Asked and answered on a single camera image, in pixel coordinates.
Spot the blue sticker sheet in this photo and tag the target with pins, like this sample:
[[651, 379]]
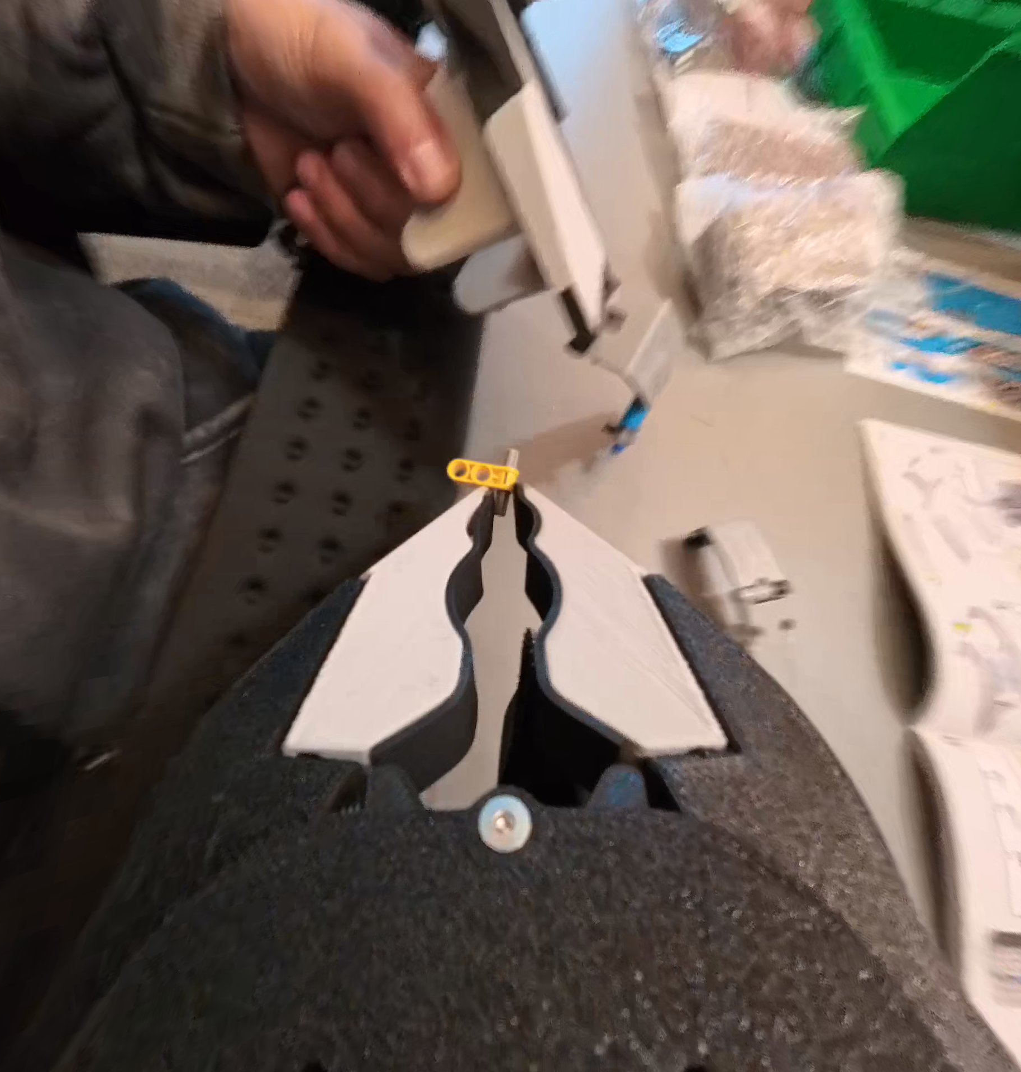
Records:
[[954, 335]]

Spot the green storage bin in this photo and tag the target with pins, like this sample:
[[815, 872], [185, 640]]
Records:
[[954, 126]]

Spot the grey toy panel assembly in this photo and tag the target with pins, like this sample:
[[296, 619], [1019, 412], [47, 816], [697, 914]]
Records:
[[737, 569], [657, 352]]

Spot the white instruction booklet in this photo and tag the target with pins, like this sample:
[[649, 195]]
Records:
[[971, 586]]

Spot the yellow toy connector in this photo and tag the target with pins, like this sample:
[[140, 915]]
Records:
[[481, 473]]

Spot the person's left forearm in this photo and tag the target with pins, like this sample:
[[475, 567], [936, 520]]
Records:
[[100, 100]]

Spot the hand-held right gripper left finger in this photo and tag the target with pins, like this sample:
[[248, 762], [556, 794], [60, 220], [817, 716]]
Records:
[[385, 662]]

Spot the person's left hand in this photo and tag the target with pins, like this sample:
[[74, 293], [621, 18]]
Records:
[[334, 100]]

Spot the clear plastic bag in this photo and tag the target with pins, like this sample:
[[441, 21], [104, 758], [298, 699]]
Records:
[[711, 33], [770, 226]]

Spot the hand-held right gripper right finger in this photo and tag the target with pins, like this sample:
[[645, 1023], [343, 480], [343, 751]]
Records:
[[619, 670]]

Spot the blue toy beam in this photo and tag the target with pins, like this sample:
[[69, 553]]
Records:
[[632, 419]]

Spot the grey desk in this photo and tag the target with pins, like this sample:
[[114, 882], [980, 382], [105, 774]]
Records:
[[728, 435]]

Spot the black perforated chair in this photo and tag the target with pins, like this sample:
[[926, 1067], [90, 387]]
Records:
[[334, 461]]

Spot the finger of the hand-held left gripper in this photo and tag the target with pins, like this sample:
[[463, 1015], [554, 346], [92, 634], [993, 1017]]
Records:
[[544, 209]]

